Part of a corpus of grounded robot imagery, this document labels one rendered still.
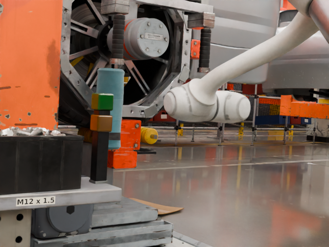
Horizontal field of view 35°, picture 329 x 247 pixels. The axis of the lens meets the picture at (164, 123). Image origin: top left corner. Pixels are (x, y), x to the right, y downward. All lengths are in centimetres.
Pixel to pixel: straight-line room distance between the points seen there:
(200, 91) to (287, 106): 452
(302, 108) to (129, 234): 420
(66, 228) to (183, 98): 51
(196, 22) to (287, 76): 268
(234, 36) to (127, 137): 79
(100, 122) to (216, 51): 118
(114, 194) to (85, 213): 41
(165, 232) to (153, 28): 79
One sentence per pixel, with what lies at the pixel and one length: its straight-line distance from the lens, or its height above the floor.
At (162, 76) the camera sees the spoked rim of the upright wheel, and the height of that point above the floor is 74.
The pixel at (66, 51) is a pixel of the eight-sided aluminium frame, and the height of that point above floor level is 79.
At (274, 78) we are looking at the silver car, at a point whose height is 86.
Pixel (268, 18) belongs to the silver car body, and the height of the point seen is 105.
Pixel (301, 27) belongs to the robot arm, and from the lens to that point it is 153.
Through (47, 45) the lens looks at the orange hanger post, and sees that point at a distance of 132.
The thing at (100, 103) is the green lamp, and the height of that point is 64.
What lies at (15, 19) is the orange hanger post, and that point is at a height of 82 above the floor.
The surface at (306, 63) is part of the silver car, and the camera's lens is 426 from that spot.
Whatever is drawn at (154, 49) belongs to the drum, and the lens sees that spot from 174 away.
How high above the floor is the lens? 66
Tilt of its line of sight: 3 degrees down
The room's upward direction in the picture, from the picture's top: 3 degrees clockwise
